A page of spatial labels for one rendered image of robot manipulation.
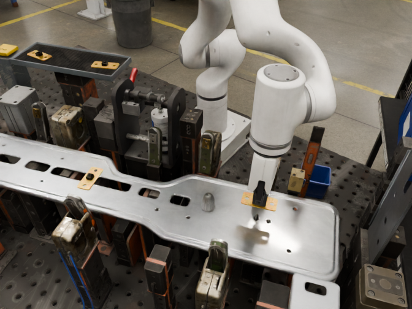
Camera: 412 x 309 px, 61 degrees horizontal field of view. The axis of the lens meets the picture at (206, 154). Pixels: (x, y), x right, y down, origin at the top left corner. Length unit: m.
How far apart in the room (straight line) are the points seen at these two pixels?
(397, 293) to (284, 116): 0.41
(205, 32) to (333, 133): 1.98
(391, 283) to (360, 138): 2.22
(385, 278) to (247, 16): 0.57
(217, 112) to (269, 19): 0.73
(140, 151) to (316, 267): 0.62
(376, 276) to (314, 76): 0.42
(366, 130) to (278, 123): 2.44
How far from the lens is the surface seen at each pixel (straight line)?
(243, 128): 1.48
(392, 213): 0.81
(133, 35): 3.97
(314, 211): 0.95
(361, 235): 0.94
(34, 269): 1.27
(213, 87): 1.29
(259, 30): 0.68
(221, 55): 1.22
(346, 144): 2.85
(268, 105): 0.62
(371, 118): 3.22
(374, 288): 0.80
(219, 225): 0.88
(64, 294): 1.19
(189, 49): 1.19
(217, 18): 1.06
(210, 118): 1.38
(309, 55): 0.69
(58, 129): 1.15
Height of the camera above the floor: 1.70
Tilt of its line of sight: 42 degrees down
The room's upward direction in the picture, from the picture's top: 1 degrees clockwise
